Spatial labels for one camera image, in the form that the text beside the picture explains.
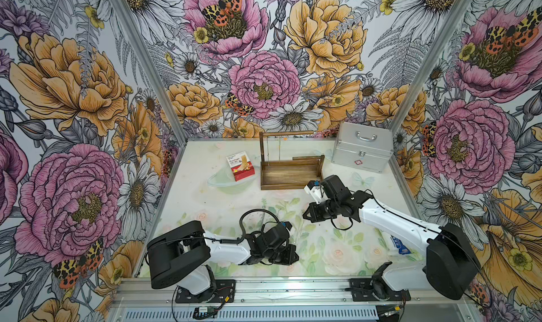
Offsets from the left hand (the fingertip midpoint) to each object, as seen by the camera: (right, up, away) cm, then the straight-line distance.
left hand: (296, 264), depth 80 cm
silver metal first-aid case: (+33, +45, +20) cm, 59 cm away
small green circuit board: (-32, -13, -7) cm, 35 cm away
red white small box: (-25, +36, +25) cm, 50 cm away
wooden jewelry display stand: (-1, +32, +27) cm, 42 cm away
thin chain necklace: (-6, +45, +19) cm, 49 cm away
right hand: (+4, +16, +1) cm, 16 cm away
